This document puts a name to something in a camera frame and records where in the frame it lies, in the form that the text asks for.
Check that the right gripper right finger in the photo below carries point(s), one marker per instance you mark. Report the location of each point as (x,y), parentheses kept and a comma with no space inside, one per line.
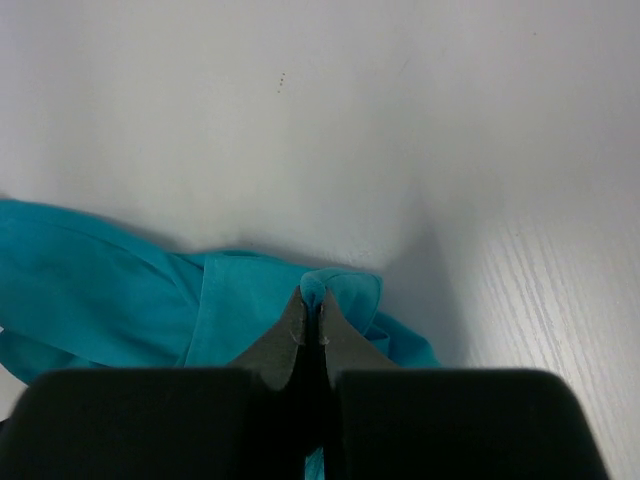
(345,349)

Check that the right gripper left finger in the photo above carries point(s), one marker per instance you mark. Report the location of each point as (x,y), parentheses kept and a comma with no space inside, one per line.
(273,356)

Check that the teal t-shirt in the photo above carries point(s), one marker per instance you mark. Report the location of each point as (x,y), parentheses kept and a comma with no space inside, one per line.
(77,292)

